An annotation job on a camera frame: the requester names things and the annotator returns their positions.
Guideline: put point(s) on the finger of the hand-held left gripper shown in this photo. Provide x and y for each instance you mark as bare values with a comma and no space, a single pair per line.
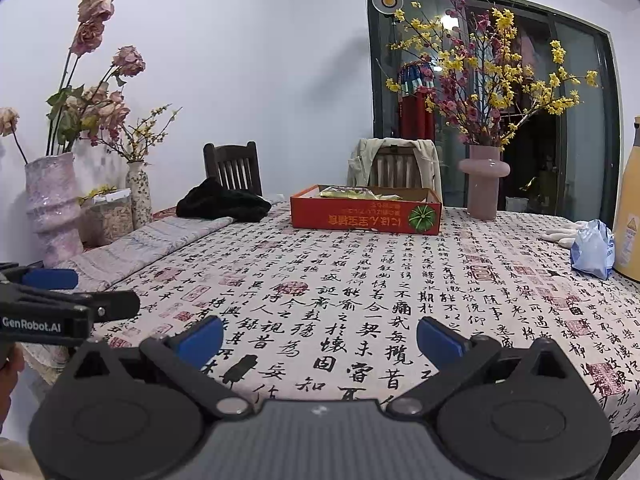
110,302
50,279

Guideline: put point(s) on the pink vase with blossom branches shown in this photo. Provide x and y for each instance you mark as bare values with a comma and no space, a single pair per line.
590,135

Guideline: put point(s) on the slim floral patterned vase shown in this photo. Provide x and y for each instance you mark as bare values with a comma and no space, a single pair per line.
138,195

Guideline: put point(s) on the pink patterned table runner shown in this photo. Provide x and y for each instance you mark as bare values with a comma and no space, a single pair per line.
150,245

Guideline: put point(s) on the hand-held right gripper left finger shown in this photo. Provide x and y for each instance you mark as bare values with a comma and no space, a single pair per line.
202,340

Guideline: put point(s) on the blue white plastic bag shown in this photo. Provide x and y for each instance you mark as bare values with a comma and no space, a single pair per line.
592,252

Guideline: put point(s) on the hanging red costume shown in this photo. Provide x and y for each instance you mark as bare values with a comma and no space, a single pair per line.
415,115

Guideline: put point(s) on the clear plastic lidded container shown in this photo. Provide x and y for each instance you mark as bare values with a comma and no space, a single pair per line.
107,217

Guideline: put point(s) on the pink glass vase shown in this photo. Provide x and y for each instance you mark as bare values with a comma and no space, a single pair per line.
482,180

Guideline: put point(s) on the person's left hand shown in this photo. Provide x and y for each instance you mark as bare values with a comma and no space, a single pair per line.
11,390

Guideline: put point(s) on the thin yellow flower branches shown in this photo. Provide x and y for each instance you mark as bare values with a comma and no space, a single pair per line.
147,132

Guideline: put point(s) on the white gloves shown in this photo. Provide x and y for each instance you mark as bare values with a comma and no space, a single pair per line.
565,234

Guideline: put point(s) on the large pink textured vase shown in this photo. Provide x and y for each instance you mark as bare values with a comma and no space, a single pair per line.
52,210

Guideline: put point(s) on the red patterned cloth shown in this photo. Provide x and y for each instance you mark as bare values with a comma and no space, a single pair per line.
165,214

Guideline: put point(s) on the dried rose bouquet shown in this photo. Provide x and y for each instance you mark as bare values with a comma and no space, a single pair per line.
95,105

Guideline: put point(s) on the slatted wooden chair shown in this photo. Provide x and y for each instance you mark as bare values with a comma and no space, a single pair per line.
395,170

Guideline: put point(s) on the black cloth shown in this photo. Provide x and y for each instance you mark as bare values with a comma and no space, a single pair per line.
220,202

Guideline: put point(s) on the beige jacket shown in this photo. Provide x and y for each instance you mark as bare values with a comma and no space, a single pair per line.
360,165

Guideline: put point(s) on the yellow thermos jug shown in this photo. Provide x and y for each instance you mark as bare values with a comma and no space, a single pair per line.
629,210

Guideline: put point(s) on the pink and yellow blossom branches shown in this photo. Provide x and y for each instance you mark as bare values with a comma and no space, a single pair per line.
480,70

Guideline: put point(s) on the dark wooden chair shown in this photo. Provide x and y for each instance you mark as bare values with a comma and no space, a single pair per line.
232,165

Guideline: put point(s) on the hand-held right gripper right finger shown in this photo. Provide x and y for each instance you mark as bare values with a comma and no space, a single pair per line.
440,340

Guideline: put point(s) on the red cardboard box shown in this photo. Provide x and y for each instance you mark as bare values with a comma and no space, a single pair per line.
350,217

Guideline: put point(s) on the gold green foil packet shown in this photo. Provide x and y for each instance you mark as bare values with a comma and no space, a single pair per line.
350,192

